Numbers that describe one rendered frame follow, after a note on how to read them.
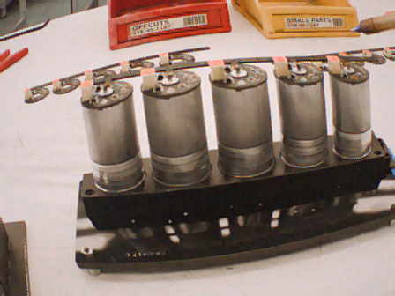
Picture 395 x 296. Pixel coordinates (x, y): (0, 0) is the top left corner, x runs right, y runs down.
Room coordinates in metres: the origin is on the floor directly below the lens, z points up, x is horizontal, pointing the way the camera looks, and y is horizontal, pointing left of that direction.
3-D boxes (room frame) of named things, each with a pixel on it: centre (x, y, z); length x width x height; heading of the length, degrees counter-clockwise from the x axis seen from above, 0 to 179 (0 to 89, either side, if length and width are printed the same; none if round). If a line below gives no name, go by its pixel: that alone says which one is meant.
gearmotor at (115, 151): (0.26, 0.04, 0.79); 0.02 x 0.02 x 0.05
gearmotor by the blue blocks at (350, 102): (0.26, -0.08, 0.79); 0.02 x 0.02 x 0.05
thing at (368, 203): (0.25, -0.02, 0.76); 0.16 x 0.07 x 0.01; 90
